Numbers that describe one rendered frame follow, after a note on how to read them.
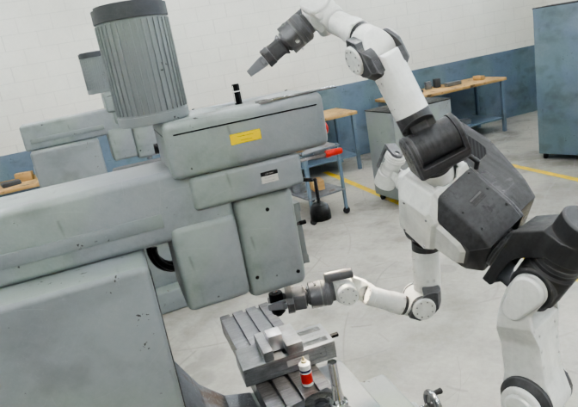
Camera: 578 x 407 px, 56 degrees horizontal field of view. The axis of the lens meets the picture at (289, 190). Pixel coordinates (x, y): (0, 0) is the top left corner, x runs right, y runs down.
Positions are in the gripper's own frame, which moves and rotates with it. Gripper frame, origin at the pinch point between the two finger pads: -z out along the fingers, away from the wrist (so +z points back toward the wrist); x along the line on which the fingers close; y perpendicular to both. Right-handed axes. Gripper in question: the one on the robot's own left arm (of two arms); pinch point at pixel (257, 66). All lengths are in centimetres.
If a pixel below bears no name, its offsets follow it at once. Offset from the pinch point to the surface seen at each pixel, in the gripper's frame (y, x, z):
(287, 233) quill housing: -43, -8, -25
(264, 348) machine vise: -76, 9, -63
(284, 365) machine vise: -86, 8, -61
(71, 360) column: -25, -41, -81
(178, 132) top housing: 0.5, -19.2, -26.4
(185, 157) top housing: -5.5, -19.0, -29.5
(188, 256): -27, -20, -48
